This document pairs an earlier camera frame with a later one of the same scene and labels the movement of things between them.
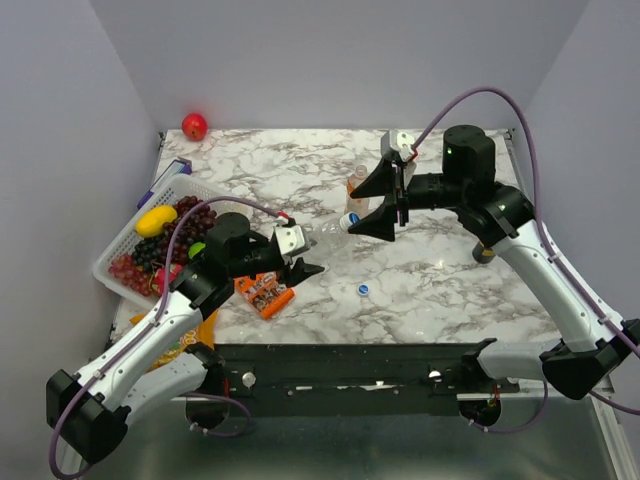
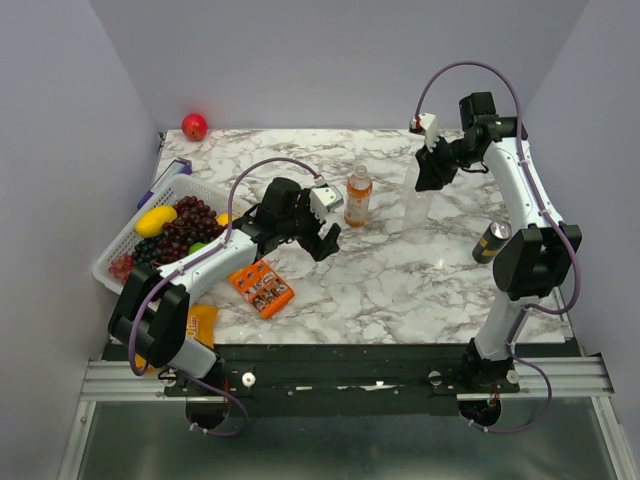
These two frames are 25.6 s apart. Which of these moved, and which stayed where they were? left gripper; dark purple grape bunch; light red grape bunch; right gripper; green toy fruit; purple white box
Moved: left gripper; right gripper
Stayed: dark purple grape bunch; green toy fruit; purple white box; light red grape bunch
